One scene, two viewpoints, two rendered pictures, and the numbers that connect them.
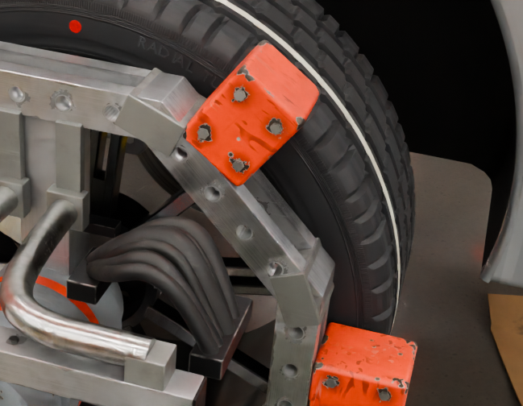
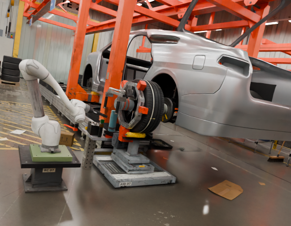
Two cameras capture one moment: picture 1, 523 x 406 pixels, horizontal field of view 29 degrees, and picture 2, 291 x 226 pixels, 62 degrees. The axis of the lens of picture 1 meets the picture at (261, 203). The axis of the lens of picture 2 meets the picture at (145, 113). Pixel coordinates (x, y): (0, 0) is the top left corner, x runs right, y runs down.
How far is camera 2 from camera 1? 2.29 m
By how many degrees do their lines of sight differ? 48
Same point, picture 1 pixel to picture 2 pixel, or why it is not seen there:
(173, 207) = not seen: hidden behind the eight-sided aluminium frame
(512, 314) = (227, 183)
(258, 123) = (139, 84)
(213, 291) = (130, 92)
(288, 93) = (142, 83)
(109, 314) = (131, 103)
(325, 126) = (148, 89)
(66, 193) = not seen: hidden behind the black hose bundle
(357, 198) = (148, 95)
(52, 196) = not seen: hidden behind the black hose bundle
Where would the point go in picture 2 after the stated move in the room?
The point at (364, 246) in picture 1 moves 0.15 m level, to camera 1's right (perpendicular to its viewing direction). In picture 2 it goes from (147, 99) to (157, 102)
